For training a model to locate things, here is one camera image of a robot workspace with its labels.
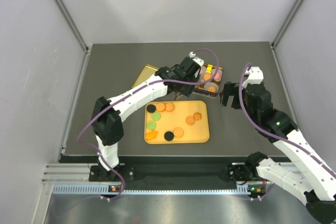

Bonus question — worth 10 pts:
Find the square cookie tin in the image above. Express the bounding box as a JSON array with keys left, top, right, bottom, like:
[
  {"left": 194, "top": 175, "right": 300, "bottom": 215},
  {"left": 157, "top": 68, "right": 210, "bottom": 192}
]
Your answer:
[{"left": 193, "top": 64, "right": 224, "bottom": 98}]

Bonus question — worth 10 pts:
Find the tan flower cookie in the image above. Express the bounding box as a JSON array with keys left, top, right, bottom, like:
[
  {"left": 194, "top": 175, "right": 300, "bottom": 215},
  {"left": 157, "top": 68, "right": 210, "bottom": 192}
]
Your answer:
[{"left": 207, "top": 86, "right": 216, "bottom": 93}]

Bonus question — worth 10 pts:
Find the tan scalloped cookie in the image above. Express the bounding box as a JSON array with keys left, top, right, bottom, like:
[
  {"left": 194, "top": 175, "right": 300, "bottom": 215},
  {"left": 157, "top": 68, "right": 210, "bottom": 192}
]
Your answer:
[{"left": 203, "top": 73, "right": 212, "bottom": 81}]

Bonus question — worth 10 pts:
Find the pink cookie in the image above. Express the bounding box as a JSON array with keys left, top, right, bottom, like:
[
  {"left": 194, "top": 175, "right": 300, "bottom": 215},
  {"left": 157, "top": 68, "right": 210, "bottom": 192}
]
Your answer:
[{"left": 214, "top": 73, "right": 221, "bottom": 81}]

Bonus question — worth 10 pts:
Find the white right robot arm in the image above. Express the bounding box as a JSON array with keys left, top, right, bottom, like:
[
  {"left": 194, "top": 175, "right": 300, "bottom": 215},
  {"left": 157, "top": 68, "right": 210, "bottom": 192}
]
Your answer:
[{"left": 220, "top": 82, "right": 335, "bottom": 223}]

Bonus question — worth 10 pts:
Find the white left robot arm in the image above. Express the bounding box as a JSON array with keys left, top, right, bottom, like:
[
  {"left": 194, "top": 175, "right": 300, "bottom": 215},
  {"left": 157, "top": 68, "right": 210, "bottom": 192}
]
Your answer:
[{"left": 92, "top": 56, "right": 204, "bottom": 180}]

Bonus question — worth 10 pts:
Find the white paper cup top-right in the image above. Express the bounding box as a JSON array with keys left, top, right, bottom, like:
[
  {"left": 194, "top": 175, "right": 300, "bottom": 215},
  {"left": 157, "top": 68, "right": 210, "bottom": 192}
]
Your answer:
[{"left": 211, "top": 68, "right": 223, "bottom": 82}]

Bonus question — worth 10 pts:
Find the white paper cup bottom-right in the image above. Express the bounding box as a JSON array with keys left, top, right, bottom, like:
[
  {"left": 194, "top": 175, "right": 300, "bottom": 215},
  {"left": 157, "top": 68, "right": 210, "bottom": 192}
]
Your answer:
[{"left": 204, "top": 82, "right": 219, "bottom": 93}]

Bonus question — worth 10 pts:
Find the white paper cup centre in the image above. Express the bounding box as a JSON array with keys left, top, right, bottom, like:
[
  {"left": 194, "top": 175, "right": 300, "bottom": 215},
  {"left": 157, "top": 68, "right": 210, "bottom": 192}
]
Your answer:
[{"left": 200, "top": 72, "right": 213, "bottom": 84}]

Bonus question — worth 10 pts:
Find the gold tin lid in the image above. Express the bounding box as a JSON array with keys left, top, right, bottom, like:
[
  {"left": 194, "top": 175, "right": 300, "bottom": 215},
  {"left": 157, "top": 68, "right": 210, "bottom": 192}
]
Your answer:
[{"left": 131, "top": 65, "right": 158, "bottom": 88}]

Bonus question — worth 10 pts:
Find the orange swirl cookie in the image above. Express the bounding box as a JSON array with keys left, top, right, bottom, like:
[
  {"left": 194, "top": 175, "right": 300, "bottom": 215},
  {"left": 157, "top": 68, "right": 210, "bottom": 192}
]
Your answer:
[{"left": 193, "top": 112, "right": 202, "bottom": 121}]

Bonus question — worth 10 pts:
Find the orange scalloped cookie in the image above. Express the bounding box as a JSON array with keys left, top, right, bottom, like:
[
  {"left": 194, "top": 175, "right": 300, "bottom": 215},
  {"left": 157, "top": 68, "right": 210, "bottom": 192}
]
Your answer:
[{"left": 165, "top": 102, "right": 175, "bottom": 112}]

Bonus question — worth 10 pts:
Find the orange round cookie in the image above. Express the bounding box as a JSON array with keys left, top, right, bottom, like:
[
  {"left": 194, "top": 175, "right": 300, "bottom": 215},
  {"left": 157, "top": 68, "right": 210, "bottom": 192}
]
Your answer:
[{"left": 156, "top": 102, "right": 165, "bottom": 112}]

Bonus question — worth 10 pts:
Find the tan plain round cookie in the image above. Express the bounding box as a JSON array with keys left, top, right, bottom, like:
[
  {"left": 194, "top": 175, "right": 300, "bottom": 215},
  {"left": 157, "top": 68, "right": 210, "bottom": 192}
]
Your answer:
[{"left": 186, "top": 116, "right": 195, "bottom": 125}]

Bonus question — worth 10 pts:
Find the black sandwich cookie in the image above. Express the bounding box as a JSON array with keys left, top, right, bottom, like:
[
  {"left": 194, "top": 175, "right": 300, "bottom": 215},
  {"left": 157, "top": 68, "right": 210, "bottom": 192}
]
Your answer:
[
  {"left": 146, "top": 104, "right": 156, "bottom": 113},
  {"left": 164, "top": 131, "right": 174, "bottom": 142}
]

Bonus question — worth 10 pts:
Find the yellow serving tray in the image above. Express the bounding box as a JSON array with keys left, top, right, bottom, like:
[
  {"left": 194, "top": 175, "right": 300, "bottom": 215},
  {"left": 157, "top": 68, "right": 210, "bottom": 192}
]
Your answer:
[{"left": 144, "top": 100, "right": 210, "bottom": 144}]

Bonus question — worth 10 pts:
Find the green cookie upper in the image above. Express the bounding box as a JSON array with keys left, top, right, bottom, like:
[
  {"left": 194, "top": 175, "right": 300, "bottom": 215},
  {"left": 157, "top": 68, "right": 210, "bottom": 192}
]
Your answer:
[{"left": 151, "top": 112, "right": 161, "bottom": 121}]

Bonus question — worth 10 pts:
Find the green cookie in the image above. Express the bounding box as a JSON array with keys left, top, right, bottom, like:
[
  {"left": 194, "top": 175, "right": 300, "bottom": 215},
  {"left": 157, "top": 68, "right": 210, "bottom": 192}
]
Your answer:
[
  {"left": 146, "top": 121, "right": 156, "bottom": 131},
  {"left": 151, "top": 112, "right": 161, "bottom": 121}
]

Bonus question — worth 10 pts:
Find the tan dotted round cookie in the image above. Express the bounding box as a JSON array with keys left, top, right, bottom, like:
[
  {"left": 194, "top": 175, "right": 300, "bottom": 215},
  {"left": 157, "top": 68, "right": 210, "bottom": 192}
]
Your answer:
[{"left": 173, "top": 127, "right": 184, "bottom": 138}]

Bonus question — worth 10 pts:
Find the green cookie lower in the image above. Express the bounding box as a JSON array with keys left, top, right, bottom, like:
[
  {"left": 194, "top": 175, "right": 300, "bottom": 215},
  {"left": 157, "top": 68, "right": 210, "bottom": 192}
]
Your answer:
[{"left": 146, "top": 121, "right": 156, "bottom": 131}]

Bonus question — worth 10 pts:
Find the orange fish cookie left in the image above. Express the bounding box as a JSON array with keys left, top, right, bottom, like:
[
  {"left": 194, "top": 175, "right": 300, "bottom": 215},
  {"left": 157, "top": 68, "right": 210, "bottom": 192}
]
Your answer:
[{"left": 145, "top": 130, "right": 158, "bottom": 141}]

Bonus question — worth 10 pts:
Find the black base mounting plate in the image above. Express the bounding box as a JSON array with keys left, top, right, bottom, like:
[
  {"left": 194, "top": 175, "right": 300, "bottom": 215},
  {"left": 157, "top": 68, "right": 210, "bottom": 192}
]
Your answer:
[{"left": 89, "top": 156, "right": 259, "bottom": 190}]

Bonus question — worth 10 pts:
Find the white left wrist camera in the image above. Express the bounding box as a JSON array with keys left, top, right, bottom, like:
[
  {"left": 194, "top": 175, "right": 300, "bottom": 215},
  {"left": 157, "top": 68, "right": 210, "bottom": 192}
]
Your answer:
[{"left": 189, "top": 51, "right": 204, "bottom": 67}]

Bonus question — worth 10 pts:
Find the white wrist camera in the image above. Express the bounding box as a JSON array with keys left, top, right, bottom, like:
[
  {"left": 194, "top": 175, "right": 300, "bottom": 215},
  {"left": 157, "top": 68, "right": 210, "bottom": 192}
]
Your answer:
[
  {"left": 189, "top": 51, "right": 204, "bottom": 67},
  {"left": 242, "top": 67, "right": 264, "bottom": 88}
]

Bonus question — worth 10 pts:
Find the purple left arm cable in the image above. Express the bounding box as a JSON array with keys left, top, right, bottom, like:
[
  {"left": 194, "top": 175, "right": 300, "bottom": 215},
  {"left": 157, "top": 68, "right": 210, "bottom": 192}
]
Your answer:
[{"left": 77, "top": 48, "right": 221, "bottom": 202}]

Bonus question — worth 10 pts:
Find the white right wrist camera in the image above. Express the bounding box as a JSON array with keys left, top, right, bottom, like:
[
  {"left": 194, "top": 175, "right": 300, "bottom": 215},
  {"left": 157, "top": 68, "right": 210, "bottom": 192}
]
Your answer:
[{"left": 242, "top": 67, "right": 264, "bottom": 88}]

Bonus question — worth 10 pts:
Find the slotted cable duct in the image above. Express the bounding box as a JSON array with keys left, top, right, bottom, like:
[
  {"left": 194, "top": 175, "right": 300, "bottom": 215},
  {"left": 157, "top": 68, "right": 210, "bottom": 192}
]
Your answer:
[{"left": 52, "top": 184, "right": 251, "bottom": 195}]

